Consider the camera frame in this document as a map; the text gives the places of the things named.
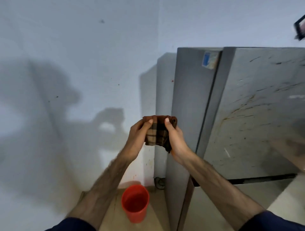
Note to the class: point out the person's right hand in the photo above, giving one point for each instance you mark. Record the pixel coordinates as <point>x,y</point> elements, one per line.
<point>178,147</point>

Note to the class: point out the dark blue sleeve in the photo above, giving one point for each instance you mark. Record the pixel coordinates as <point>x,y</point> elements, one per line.
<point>71,225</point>
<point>274,222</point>

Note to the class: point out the plain silver refrigerator door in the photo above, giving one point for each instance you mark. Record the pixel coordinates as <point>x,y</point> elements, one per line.
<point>209,209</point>

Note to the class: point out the brown checked cloth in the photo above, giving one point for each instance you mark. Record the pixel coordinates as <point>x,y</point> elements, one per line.
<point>158,133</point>

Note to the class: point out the blue and white label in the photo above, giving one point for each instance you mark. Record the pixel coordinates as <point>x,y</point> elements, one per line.
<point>210,60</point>

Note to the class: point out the pink flowers in white pot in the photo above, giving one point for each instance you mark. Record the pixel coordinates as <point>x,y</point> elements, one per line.
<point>303,23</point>

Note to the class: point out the person's left forearm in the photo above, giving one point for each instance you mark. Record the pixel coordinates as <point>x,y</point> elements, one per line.
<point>102,190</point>

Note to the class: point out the dark blue left sleeve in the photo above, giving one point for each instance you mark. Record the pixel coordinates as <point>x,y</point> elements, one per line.
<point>71,225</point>

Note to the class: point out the dark blue right sleeve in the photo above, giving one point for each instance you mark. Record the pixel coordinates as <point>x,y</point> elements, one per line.
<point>274,222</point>

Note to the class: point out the silver refrigerator door with logo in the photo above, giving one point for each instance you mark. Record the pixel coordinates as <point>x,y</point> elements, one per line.
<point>257,119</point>

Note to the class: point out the person's right forearm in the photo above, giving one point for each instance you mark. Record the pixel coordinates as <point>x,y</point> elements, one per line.
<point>224,195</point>

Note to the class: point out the red plastic bucket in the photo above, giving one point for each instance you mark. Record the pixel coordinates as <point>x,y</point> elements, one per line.
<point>135,204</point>

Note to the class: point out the grey refrigerator cabinet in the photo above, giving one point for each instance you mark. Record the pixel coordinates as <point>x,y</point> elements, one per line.
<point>188,100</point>

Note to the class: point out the person's left hand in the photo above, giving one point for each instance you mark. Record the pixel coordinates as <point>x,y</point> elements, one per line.
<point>135,142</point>

